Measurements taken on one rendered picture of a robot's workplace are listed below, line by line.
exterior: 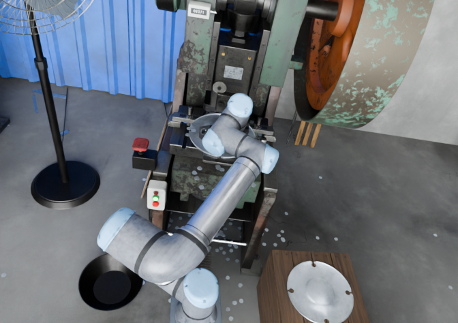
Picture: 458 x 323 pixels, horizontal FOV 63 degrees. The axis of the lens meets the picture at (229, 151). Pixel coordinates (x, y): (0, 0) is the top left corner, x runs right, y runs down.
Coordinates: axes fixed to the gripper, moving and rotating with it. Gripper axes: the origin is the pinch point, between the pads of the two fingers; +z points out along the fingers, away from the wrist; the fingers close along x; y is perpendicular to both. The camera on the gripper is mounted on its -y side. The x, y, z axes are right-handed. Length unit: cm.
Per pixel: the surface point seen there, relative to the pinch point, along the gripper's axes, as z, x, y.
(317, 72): -2, 39, 39
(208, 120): 19.0, 21.2, -4.8
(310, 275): 38, -40, 47
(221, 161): 8.6, -1.9, 1.4
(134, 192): 98, 7, -43
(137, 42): 93, 115, -57
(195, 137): 13.5, 9.2, -10.1
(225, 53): -15.5, 32.0, -2.0
